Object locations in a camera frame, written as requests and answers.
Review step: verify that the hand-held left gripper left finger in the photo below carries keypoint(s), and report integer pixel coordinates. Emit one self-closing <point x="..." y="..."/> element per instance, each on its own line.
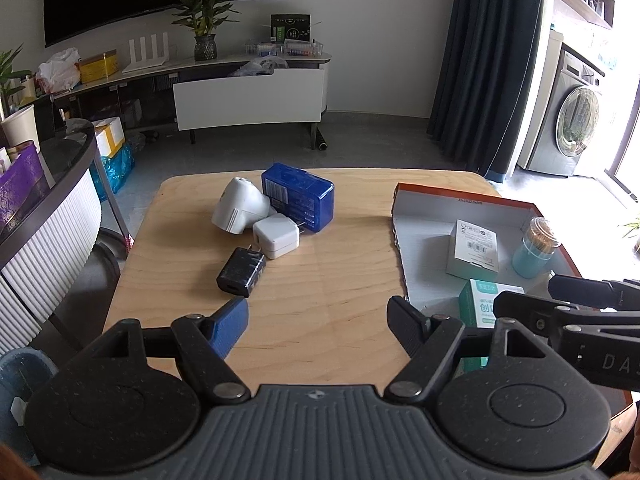
<point x="227" y="325"/>

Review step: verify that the bamboo plant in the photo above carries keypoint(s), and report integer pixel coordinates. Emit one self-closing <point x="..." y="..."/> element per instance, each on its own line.
<point x="10" y="75"/>

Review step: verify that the white plug-in mosquito repeller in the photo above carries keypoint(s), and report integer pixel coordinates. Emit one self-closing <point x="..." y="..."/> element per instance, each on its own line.
<point x="237" y="205"/>

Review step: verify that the silver washing machine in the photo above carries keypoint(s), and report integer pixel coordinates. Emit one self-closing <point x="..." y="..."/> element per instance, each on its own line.
<point x="575" y="120"/>

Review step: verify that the clear plastic organiser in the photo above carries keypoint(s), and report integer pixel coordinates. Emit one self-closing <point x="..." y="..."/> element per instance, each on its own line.
<point x="285" y="49"/>

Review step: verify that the round table with ribbed side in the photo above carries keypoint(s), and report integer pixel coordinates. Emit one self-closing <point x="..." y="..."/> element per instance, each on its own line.
<point x="50" y="240"/>

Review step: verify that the purple patterned box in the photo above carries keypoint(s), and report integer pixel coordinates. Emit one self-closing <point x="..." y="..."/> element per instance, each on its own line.
<point x="20" y="180"/>

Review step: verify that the black box with green print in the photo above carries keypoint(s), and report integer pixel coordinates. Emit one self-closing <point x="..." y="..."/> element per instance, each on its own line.
<point x="290" y="27"/>

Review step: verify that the black roll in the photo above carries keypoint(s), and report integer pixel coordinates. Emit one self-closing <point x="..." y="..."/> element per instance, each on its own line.
<point x="320" y="140"/>

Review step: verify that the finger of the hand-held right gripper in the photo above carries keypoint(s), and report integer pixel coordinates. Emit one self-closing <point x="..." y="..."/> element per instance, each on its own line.
<point x="525" y="307"/>
<point x="575" y="287"/>

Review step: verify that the yellow tin box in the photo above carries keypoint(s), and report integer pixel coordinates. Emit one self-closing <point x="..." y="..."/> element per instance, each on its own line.
<point x="100" y="67"/>

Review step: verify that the small white charger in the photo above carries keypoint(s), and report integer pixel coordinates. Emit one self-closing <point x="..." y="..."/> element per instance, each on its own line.
<point x="275" y="235"/>

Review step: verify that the green plant in dark vase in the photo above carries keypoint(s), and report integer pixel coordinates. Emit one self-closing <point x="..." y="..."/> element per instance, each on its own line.
<point x="205" y="47"/>

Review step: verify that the blue plastic bag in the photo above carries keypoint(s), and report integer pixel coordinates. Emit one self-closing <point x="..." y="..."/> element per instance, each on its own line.
<point x="119" y="170"/>

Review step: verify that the grey plastic bag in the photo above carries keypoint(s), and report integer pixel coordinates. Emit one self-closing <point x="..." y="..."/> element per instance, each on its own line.
<point x="260" y="66"/>

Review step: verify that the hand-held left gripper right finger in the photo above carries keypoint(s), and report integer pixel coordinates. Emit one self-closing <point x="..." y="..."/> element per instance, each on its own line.
<point x="407" y="325"/>

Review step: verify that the white and dark TV cabinet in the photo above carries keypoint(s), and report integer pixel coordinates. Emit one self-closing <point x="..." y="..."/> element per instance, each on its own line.
<point x="250" y="100"/>

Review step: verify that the teal white bandage box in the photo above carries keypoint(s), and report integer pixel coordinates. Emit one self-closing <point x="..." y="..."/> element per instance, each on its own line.
<point x="480" y="305"/>

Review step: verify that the black charger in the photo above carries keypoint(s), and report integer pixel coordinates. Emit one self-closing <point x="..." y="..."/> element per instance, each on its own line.
<point x="240" y="272"/>

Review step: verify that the yellow white cardboard box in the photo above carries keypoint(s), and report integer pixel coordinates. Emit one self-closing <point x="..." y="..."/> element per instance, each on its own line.
<point x="109" y="135"/>

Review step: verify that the light blue toothpick jar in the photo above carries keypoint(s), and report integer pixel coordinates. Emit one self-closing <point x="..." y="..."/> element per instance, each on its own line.
<point x="532" y="255"/>

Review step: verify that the white paper cup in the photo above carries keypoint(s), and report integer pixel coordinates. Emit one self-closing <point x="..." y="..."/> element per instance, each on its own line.
<point x="20" y="127"/>

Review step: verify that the blue floss pick box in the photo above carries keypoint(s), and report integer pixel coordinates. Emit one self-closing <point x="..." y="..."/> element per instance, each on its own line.
<point x="295" y="195"/>

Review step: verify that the small white carton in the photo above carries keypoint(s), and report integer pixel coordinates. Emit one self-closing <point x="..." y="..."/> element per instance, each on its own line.
<point x="472" y="250"/>

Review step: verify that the red spiral notebook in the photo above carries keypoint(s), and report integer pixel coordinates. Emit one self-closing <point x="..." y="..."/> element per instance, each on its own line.
<point x="130" y="243"/>

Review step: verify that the white router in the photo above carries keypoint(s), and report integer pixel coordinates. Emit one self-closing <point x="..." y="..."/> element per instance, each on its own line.
<point x="145" y="62"/>

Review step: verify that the dark blue curtain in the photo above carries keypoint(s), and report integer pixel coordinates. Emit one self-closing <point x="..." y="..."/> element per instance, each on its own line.
<point x="490" y="60"/>

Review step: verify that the trash bin with clear liner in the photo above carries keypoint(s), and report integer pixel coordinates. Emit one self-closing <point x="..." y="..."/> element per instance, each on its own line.
<point x="25" y="375"/>

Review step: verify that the white plastic bag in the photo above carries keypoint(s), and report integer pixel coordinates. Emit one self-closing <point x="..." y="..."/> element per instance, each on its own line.
<point x="57" y="72"/>

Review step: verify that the orange-rimmed cardboard tray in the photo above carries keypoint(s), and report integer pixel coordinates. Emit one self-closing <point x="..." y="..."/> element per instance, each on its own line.
<point x="425" y="240"/>

